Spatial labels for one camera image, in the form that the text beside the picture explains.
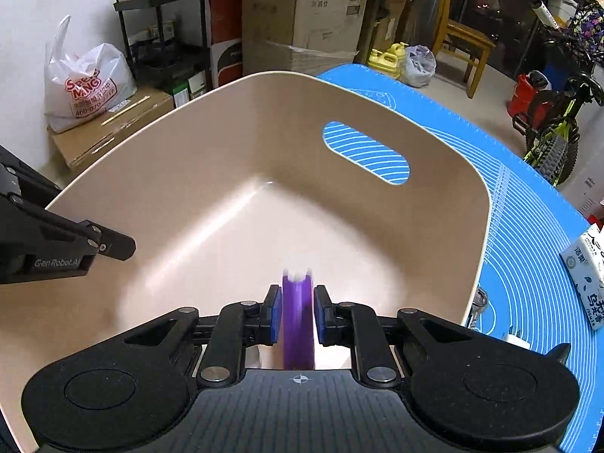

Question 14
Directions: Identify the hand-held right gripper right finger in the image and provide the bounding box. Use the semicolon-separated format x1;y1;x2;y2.
314;285;473;384

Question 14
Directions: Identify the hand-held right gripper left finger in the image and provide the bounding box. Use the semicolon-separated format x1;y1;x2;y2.
123;284;284;386

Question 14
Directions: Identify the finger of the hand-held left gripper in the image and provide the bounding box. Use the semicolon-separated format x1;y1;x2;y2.
7;197;137;261

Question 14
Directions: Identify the purple and orange toy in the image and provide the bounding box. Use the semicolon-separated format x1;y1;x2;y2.
281;264;316;371

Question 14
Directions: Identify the beige plastic basin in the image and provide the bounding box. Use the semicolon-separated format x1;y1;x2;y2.
0;71;494;453

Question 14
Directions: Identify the low brown cardboard box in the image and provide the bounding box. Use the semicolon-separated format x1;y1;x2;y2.
47;87;175;173

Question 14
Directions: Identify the wooden stick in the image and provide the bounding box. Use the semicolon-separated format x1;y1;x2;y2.
101;96;151;126

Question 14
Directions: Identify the white plastic bag red print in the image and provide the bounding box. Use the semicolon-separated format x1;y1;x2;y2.
44;15;137;134

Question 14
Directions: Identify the green and white small box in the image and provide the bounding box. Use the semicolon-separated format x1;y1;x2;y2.
172;71;209;107

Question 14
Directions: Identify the black metal rack cart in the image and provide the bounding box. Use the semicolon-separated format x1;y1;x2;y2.
113;0;213;100

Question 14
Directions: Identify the blue silicone mat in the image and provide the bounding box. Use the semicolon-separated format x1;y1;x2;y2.
315;63;604;453

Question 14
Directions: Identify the red and white box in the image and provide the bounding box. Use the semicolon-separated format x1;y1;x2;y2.
209;0;245;88

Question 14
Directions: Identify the large wrapped cardboard box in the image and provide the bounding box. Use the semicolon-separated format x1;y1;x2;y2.
243;40;360;77

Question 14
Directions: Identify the yellow plastic jug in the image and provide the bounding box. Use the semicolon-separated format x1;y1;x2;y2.
367;47;393;74
386;42;409;81

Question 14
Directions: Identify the clear plastic bag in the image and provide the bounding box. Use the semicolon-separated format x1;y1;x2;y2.
405;45;437;88

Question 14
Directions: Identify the white tissue pack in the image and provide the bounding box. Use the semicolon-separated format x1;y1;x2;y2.
560;224;604;331

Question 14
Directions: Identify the green and black bicycle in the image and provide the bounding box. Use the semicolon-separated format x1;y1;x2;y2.
512;33;604;188

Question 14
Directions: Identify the red plastic container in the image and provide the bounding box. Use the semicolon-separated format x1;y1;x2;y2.
507;73;553;126

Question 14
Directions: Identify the large printed cardboard box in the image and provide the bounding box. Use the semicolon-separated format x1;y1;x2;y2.
242;0;373;52

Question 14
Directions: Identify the dark brown cardboard box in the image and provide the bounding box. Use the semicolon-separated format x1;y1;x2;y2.
368;0;433;65

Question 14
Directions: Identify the wooden chair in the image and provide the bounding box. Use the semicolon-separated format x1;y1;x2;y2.
431;0;497;100

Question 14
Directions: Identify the white paper roll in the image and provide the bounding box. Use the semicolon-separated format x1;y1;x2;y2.
532;0;562;30

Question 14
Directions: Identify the floral cloth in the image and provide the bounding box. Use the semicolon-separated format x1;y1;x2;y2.
569;0;604;65

